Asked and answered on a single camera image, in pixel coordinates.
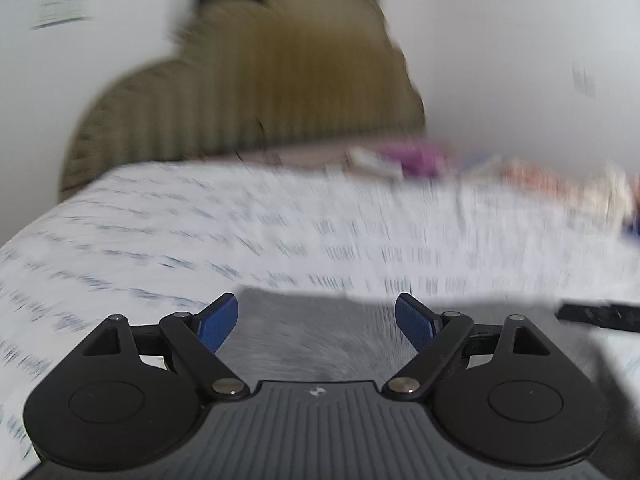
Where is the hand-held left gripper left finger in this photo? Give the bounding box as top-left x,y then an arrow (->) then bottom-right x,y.
80,292 -> 251,402

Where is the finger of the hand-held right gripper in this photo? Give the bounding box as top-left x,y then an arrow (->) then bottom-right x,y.
556,301 -> 640,334

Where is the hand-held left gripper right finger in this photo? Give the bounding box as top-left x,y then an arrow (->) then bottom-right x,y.
382,292 -> 552,402

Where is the grey sweater with navy sleeves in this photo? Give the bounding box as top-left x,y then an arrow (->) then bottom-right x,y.
215,285 -> 608,386

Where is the white script-printed bed sheet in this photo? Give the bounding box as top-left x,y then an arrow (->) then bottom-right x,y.
0,160 -> 640,466

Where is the cream cloth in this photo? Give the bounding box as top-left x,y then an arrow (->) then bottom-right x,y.
585,165 -> 637,226

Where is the purple cloth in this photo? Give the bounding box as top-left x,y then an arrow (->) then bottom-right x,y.
380,142 -> 456,178

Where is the white power strip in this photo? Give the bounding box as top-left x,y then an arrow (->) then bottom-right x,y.
345,147 -> 406,179

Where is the olive upholstered headboard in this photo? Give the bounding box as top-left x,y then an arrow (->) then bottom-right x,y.
57,0 -> 427,203

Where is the black cable at headboard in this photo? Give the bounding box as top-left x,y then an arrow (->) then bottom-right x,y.
234,117 -> 268,163

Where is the white wall switch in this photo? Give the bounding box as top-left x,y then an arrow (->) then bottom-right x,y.
572,62 -> 597,97

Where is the white wall socket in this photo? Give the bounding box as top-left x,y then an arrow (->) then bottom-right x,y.
32,0 -> 93,29

